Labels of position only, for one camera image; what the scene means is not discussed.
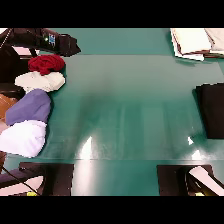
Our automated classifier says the red garment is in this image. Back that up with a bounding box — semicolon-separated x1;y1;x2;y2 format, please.
27;54;67;76

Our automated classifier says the black garment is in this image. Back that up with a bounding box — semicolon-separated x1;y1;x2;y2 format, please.
194;82;224;140

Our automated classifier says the purple garment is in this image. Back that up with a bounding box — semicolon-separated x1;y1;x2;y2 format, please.
5;88;53;127

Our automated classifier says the cream garment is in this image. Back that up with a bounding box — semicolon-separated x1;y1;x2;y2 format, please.
14;70;67;94

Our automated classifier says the white folded garment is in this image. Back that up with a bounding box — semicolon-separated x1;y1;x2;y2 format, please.
169;28;215;62

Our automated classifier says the black cable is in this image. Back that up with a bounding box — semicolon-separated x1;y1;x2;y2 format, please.
1;165;42;197

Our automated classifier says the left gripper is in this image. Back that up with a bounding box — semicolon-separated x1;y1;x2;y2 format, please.
56;32;82;58

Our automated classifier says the beige folded garment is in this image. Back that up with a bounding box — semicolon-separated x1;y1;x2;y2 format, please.
203;28;224;56

